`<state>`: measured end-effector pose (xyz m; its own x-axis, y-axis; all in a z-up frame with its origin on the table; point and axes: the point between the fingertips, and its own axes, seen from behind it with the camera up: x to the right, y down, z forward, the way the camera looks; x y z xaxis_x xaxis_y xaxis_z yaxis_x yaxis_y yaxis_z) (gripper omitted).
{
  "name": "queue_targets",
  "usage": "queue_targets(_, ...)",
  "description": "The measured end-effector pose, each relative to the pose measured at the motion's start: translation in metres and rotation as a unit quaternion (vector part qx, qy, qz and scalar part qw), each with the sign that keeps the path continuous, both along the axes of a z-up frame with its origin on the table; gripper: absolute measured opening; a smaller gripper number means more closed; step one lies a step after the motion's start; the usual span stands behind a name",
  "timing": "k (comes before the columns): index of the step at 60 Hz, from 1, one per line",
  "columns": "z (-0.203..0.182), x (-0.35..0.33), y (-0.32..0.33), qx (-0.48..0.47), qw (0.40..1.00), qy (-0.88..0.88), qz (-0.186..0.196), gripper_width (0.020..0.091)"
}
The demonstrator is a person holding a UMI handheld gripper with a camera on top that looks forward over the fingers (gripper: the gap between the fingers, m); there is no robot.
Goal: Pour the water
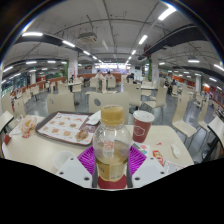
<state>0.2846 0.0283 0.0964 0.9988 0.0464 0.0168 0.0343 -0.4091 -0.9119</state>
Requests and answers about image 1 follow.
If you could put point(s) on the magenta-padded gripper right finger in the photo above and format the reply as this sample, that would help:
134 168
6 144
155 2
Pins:
148 170

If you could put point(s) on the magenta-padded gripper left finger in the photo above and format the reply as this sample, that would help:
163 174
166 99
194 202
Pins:
74 170

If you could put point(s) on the small white cup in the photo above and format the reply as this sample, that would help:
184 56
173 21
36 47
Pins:
63 158

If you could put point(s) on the red sauce packet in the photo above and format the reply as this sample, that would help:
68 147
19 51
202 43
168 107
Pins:
158 156

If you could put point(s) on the printed paper card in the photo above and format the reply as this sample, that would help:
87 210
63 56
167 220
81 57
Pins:
142 148

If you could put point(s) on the printed paper receipt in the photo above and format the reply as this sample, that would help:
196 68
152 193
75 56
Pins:
172 166

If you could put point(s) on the crumpled white tissue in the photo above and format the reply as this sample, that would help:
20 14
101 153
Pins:
175 150

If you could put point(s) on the fried food piece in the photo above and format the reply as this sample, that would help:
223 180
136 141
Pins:
82 135

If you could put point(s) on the red paper cup white lid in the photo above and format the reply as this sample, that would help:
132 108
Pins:
142 128

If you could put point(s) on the clear bottle with yellow cap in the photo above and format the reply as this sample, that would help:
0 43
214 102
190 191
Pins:
111 146

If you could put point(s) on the printed paper tray liner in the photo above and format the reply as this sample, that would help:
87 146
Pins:
63 126

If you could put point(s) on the brown food tray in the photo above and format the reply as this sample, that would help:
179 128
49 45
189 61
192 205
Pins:
42 128

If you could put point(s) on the white paper napkin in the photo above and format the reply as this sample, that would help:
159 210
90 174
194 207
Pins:
94 118

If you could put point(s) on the beige chair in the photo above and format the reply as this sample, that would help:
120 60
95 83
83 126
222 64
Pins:
182 116
60 102
108 99
159 98

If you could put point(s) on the crumpled food wrapper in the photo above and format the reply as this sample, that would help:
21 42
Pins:
27 125

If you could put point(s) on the group of beige chairs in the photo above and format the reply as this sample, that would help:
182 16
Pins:
133 91

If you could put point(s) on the person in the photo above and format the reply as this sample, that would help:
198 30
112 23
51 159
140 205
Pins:
167 85
130 77
99 75
110 75

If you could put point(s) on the ceiling air unit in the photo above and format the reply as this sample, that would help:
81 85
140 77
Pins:
87 36

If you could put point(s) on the group of ceiling lights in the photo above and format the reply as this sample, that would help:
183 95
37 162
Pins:
32 34

